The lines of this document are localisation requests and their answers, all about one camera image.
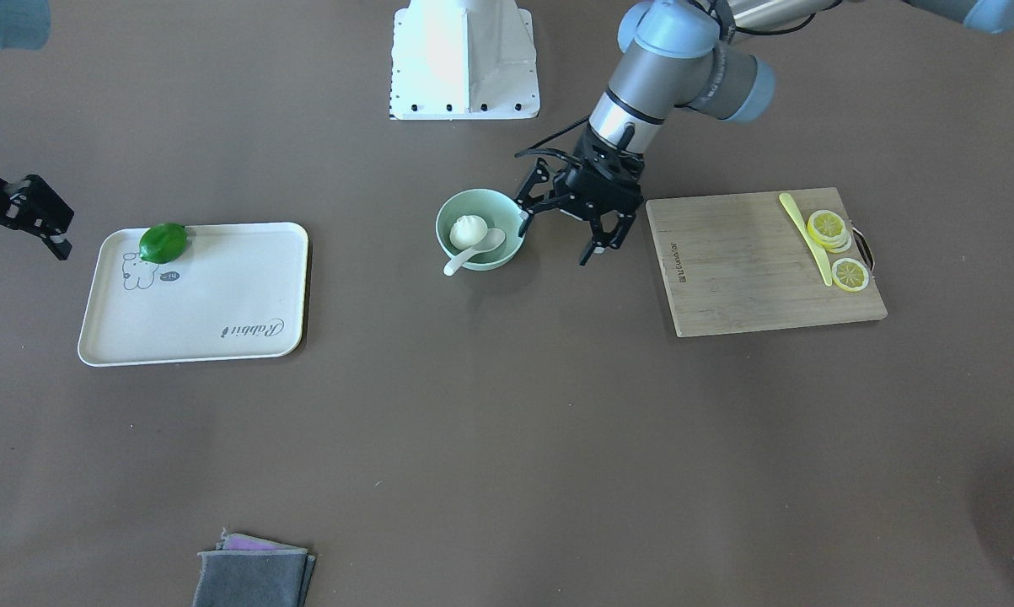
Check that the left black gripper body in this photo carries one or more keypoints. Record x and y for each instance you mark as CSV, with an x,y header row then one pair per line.
x,y
576,179

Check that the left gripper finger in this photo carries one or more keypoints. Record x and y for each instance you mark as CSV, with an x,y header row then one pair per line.
x,y
530,206
602,239

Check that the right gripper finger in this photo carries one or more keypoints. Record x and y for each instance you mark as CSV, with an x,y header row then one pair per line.
x,y
34,207

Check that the white ceramic spoon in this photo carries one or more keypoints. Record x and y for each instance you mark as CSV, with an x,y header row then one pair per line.
x,y
492,239

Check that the white steamed bun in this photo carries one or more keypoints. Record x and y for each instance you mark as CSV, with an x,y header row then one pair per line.
x,y
466,231

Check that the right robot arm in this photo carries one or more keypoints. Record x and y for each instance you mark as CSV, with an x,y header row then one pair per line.
x,y
24,25

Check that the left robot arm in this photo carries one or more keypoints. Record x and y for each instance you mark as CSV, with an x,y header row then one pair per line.
x,y
908,103

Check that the mint green bowl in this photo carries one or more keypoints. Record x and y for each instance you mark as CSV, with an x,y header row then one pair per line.
x,y
499,211

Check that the green lime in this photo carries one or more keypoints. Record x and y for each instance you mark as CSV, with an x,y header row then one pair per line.
x,y
163,243

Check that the yellow plastic knife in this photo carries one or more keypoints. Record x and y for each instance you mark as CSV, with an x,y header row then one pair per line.
x,y
819,254

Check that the white rabbit tray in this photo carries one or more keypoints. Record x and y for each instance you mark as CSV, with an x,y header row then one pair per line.
x,y
237,292

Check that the lemon slice stack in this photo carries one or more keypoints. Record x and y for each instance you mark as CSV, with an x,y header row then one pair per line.
x,y
829,230

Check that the lemon slice near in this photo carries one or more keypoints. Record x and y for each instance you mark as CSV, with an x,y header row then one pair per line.
x,y
850,275

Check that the grey folded cloth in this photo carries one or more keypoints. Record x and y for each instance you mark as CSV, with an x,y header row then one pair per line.
x,y
243,570

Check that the white camera pole base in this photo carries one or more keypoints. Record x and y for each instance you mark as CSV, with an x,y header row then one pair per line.
x,y
463,61

